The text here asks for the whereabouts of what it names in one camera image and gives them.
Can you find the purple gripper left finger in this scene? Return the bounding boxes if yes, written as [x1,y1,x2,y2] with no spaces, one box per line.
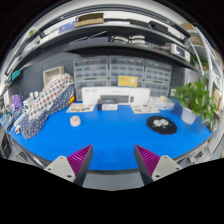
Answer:
[45,145,93,186]

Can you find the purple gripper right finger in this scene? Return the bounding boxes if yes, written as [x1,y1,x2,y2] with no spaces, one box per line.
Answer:
[134,145,181,185]

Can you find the pink computer mouse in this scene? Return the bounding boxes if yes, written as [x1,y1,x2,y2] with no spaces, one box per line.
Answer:
[70,115,81,127]

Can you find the blue desk mat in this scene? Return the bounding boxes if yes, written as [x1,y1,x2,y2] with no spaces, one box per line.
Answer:
[11,105,211,171]

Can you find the white earbuds on pad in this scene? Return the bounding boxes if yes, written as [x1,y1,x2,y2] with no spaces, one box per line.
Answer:
[153,119,169,128]

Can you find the illustrated card right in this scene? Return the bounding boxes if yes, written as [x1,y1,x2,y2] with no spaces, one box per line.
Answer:
[131,105,159,114]

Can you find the illustrated card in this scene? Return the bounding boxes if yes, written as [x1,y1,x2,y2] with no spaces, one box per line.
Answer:
[131,105,159,114]
[67,103,94,113]

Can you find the illustrated card left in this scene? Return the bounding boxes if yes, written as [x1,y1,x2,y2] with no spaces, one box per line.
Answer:
[67,103,94,113]

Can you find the clear plastic container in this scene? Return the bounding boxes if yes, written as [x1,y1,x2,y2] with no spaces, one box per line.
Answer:
[150,96,174,110]

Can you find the small dark blue box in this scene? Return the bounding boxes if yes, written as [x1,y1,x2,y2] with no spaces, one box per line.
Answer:
[97,99,118,111]

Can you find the white long keyboard box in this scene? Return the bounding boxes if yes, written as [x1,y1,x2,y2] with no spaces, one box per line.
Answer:
[81,86,150,105]

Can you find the patterned fabric bag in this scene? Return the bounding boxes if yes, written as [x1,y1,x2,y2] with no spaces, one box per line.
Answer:
[20,73,75,139]

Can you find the green potted plant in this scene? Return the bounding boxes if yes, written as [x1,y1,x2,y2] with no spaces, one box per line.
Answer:
[174,76,217,128]

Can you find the purple bag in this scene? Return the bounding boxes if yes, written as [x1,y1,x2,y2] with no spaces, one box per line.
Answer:
[10,94,22,111]

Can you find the grey drawer cabinet right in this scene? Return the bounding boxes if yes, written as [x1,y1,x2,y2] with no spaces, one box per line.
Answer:
[144,60,172,96]

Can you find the grey drawer cabinet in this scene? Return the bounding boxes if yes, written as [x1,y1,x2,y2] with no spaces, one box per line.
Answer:
[108,55,145,86]
[144,60,172,96]
[73,56,108,101]

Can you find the yellow card box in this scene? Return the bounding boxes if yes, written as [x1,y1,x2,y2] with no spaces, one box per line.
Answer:
[117,75,138,87]

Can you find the grey drawer cabinet left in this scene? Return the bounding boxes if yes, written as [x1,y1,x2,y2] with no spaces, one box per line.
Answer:
[73,56,108,101]

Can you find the grey drawer cabinet middle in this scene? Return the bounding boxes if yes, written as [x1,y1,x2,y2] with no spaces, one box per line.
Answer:
[108,55,145,86]

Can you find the white device on shelf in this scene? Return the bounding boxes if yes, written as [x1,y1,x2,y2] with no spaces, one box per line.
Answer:
[170,43,190,62]

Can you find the cardboard box on shelf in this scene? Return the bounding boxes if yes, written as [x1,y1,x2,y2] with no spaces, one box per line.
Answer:
[74,13,104,28]

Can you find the white picture frame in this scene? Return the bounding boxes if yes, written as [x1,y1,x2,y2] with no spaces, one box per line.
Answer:
[43,66,64,85]

